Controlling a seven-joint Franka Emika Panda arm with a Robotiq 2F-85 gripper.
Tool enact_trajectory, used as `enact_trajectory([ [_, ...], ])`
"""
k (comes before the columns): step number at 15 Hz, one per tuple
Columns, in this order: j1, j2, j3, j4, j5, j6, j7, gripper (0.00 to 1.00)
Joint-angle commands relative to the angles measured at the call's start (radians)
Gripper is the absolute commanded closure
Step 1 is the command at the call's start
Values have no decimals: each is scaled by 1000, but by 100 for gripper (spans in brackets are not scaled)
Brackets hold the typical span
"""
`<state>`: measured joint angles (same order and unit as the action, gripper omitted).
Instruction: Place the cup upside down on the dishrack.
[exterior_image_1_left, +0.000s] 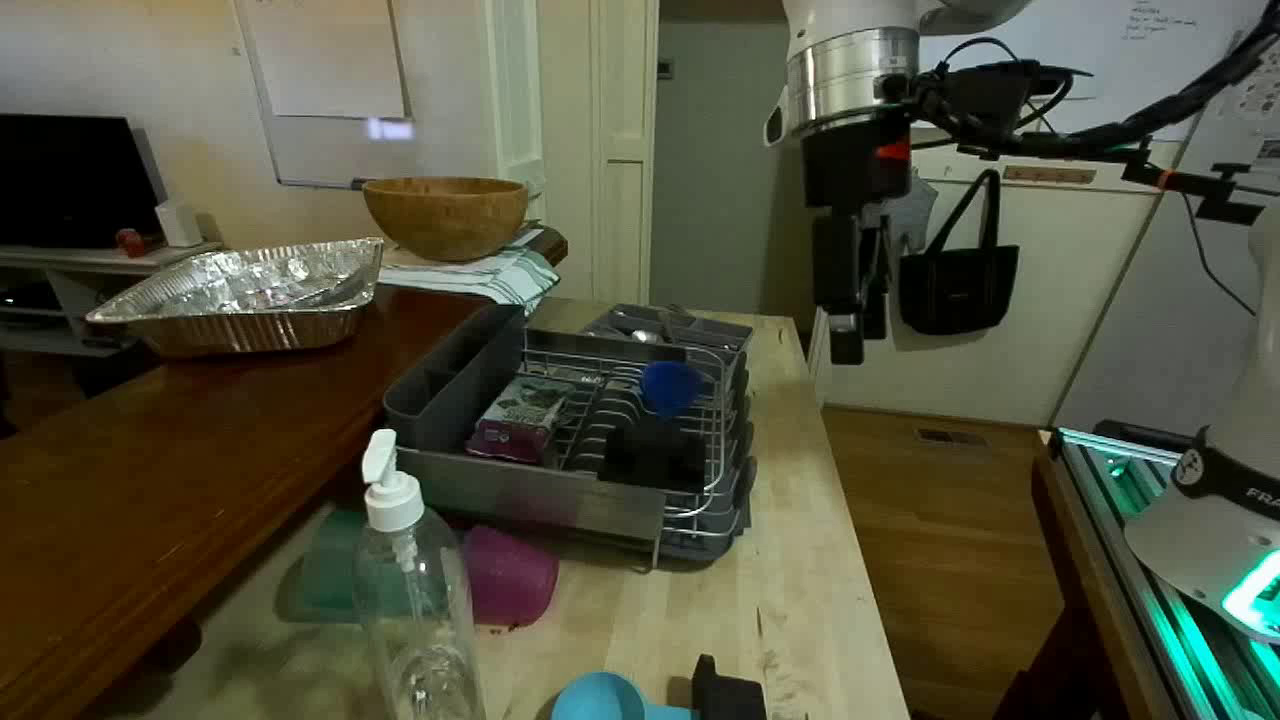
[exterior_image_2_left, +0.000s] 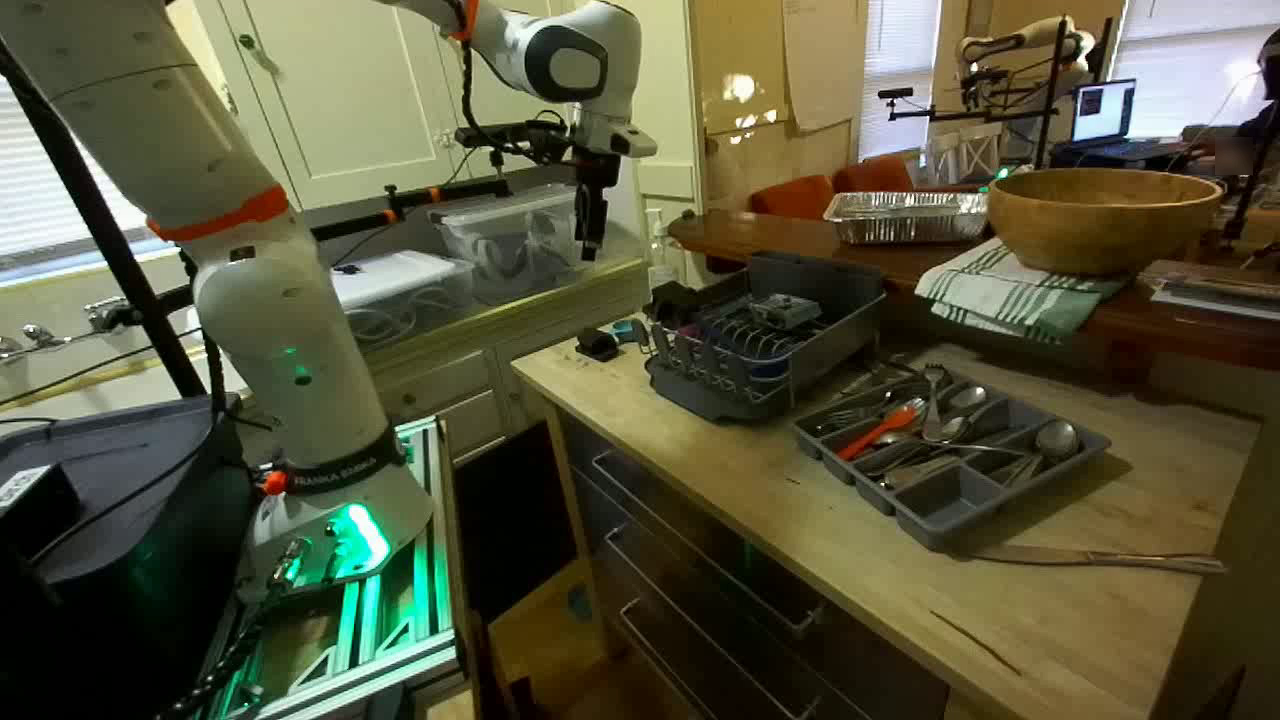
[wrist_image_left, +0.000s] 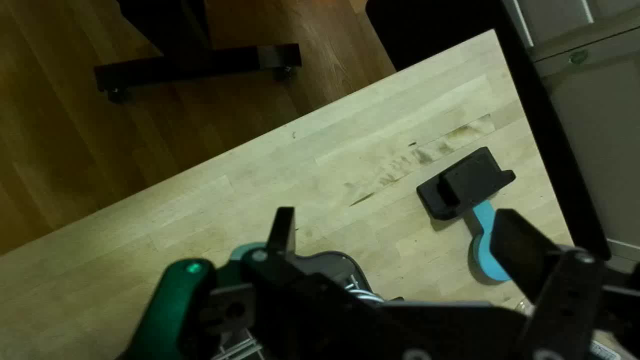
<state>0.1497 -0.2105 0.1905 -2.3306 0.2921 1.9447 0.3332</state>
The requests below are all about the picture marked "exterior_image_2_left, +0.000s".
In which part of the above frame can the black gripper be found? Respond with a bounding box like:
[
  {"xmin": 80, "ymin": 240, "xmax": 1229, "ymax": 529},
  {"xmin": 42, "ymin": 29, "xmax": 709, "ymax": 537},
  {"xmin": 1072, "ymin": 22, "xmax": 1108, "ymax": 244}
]
[{"xmin": 574, "ymin": 148, "xmax": 624, "ymax": 264}]

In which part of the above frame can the clear plastic storage bin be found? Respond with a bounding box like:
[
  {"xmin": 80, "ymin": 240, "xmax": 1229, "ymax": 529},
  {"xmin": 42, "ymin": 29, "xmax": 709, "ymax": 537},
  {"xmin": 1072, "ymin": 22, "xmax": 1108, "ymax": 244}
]
[{"xmin": 432, "ymin": 185, "xmax": 594, "ymax": 307}]

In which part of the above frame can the small black object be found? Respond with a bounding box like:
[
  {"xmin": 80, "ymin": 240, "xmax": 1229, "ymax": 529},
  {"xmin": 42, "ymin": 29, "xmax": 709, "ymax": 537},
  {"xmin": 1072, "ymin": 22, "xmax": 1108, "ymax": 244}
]
[{"xmin": 574, "ymin": 326, "xmax": 624, "ymax": 365}]

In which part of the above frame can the beige counter cabinet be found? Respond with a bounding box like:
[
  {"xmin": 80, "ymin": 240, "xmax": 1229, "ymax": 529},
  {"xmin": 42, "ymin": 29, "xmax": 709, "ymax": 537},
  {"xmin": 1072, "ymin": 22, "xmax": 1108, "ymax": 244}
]
[{"xmin": 356, "ymin": 252, "xmax": 656, "ymax": 465}]

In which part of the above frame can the white storage box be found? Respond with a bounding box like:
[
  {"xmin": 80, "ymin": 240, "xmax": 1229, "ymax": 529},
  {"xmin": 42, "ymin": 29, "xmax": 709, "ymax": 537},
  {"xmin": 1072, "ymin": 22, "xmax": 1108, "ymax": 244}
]
[{"xmin": 326, "ymin": 250, "xmax": 482, "ymax": 348}]

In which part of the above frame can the blue plastic dish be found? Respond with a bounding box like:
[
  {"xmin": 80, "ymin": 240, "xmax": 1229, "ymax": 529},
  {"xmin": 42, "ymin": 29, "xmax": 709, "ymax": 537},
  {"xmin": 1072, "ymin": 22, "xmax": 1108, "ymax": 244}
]
[{"xmin": 725, "ymin": 317, "xmax": 811, "ymax": 371}]

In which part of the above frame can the green printed packet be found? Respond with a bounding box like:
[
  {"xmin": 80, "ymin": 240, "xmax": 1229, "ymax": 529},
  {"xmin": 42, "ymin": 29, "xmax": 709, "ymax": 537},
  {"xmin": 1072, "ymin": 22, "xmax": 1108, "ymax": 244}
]
[{"xmin": 743, "ymin": 287, "xmax": 829, "ymax": 338}]

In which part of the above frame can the orange chair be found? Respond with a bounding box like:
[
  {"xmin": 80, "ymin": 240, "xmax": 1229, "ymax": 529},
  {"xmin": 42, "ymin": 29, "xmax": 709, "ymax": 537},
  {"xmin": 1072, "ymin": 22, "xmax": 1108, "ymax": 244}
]
[
  {"xmin": 831, "ymin": 154, "xmax": 921, "ymax": 198},
  {"xmin": 743, "ymin": 173, "xmax": 841, "ymax": 226}
]

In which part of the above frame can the gray dish rack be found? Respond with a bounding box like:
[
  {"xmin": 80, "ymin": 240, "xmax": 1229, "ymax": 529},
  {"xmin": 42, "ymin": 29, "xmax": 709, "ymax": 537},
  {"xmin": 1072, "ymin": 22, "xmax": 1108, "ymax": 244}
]
[{"xmin": 643, "ymin": 252, "xmax": 891, "ymax": 430}]

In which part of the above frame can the white cabinet door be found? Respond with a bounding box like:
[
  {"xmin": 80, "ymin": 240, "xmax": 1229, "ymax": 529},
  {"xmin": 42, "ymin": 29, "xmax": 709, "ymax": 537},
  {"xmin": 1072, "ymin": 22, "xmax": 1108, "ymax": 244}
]
[{"xmin": 197, "ymin": 0, "xmax": 471, "ymax": 211}]

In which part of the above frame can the aluminium foil tray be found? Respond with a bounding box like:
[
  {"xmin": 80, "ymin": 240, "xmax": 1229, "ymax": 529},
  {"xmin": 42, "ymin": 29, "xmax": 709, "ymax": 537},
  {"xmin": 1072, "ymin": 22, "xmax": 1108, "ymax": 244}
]
[{"xmin": 822, "ymin": 189, "xmax": 994, "ymax": 250}]

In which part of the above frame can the orange plastic spoon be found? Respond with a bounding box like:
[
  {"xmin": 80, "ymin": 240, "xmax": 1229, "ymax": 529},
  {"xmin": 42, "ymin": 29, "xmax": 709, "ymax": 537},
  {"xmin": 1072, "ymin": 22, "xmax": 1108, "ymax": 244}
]
[{"xmin": 835, "ymin": 403, "xmax": 925, "ymax": 469}]

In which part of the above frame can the wooden island drawer cabinet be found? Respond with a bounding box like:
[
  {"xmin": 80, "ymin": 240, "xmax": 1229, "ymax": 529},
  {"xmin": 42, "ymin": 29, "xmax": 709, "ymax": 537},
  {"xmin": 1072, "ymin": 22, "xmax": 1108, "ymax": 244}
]
[{"xmin": 537, "ymin": 403, "xmax": 954, "ymax": 720}]

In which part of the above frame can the green striped white towel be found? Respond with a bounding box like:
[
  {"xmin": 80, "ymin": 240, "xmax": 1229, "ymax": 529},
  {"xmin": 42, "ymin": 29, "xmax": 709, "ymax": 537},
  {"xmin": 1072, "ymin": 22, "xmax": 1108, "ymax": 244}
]
[{"xmin": 912, "ymin": 236, "xmax": 1131, "ymax": 343}]

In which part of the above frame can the gray cutlery tray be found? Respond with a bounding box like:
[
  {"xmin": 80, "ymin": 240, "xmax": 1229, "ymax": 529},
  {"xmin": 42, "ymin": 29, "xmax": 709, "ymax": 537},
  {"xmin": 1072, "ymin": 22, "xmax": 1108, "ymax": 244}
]
[{"xmin": 787, "ymin": 357, "xmax": 1118, "ymax": 552}]

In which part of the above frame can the black metal stand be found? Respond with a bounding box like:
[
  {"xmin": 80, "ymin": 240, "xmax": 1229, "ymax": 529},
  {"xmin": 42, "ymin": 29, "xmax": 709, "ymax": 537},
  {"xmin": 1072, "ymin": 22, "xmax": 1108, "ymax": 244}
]
[{"xmin": 878, "ymin": 12, "xmax": 1122, "ymax": 173}]

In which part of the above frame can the black tripod pole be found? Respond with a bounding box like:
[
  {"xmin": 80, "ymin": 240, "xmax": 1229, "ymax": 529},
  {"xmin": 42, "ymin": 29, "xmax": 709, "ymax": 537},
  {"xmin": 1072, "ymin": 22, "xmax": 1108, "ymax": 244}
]
[{"xmin": 0, "ymin": 46, "xmax": 214, "ymax": 399}]

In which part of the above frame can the large metal spoon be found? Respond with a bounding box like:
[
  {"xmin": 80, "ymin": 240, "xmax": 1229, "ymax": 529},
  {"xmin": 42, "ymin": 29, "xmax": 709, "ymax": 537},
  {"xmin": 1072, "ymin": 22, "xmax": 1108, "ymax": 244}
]
[{"xmin": 994, "ymin": 418, "xmax": 1090, "ymax": 472}]

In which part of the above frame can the large wooden bowl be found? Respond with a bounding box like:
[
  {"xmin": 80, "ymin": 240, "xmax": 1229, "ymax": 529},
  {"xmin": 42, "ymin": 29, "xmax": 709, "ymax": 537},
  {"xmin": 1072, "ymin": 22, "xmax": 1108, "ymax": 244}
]
[{"xmin": 985, "ymin": 165, "xmax": 1229, "ymax": 282}]

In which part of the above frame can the open laptop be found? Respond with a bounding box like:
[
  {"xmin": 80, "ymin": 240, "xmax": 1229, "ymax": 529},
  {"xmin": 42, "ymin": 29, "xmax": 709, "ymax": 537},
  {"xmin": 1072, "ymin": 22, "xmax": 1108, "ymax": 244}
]
[{"xmin": 1068, "ymin": 78, "xmax": 1143, "ymax": 148}]

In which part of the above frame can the black computer case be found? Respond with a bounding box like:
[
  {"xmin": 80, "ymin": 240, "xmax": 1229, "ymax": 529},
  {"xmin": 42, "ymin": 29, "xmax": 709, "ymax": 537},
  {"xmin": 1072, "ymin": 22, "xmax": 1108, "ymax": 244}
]
[{"xmin": 0, "ymin": 398, "xmax": 262, "ymax": 720}]

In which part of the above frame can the flat book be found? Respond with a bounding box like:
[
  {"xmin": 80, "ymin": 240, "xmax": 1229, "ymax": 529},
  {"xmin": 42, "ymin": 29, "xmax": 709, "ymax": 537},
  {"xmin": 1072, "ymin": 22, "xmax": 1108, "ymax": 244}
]
[{"xmin": 1149, "ymin": 272, "xmax": 1280, "ymax": 330}]

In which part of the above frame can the seated person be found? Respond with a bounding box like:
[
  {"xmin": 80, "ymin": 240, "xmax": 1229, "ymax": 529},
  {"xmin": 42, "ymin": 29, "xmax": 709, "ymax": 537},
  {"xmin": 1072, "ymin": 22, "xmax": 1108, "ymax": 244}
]
[{"xmin": 1179, "ymin": 29, "xmax": 1280, "ymax": 175}]

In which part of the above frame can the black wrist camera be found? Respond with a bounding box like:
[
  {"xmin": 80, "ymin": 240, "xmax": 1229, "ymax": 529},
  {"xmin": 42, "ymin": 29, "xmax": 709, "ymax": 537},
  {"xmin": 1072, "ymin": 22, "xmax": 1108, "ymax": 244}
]
[{"xmin": 510, "ymin": 116, "xmax": 579, "ymax": 173}]

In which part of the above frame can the black camera on stand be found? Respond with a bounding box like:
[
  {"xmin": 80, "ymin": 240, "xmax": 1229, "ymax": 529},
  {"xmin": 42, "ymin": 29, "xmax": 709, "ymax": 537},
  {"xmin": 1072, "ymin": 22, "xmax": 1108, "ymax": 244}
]
[{"xmin": 452, "ymin": 121, "xmax": 516, "ymax": 154}]

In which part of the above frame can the black rail with orange clamps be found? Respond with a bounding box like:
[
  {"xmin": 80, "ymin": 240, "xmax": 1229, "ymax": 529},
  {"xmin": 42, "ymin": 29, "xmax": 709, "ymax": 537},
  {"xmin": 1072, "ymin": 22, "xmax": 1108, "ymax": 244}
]
[{"xmin": 308, "ymin": 175, "xmax": 516, "ymax": 244}]

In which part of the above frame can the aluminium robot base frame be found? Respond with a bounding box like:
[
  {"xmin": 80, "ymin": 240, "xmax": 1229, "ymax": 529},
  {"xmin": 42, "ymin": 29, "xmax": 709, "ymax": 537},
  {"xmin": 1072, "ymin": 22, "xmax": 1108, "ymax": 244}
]
[{"xmin": 197, "ymin": 411, "xmax": 465, "ymax": 720}]

